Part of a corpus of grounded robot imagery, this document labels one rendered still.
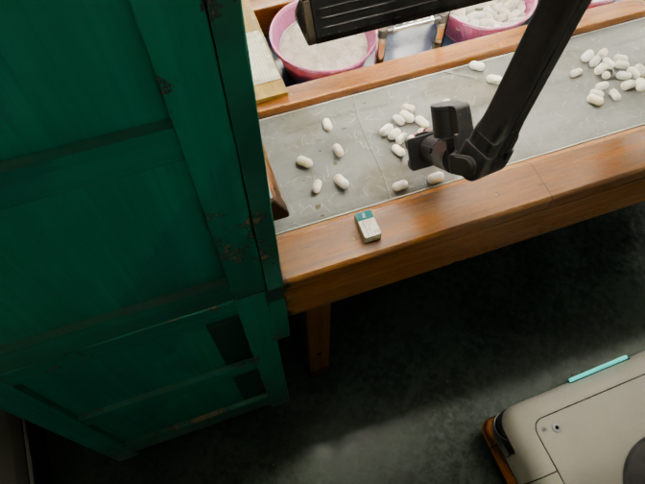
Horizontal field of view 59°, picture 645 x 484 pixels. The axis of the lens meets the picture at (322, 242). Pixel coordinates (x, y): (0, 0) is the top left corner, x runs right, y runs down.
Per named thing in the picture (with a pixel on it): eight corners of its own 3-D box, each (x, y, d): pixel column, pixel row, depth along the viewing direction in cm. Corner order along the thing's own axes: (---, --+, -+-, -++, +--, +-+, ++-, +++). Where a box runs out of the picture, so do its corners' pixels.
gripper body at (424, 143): (403, 138, 113) (418, 144, 106) (450, 125, 114) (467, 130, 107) (408, 169, 115) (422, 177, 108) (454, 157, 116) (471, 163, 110)
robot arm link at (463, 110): (471, 178, 96) (505, 164, 101) (466, 110, 92) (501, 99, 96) (422, 170, 106) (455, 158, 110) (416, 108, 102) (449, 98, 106)
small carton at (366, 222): (381, 238, 112) (381, 233, 111) (364, 243, 112) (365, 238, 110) (370, 213, 115) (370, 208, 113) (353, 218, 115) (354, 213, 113)
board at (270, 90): (288, 95, 130) (288, 91, 129) (224, 112, 128) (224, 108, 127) (249, 3, 145) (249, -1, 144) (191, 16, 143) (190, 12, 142)
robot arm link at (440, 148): (445, 178, 103) (474, 171, 104) (442, 140, 100) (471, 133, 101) (430, 170, 109) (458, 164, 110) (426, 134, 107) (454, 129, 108)
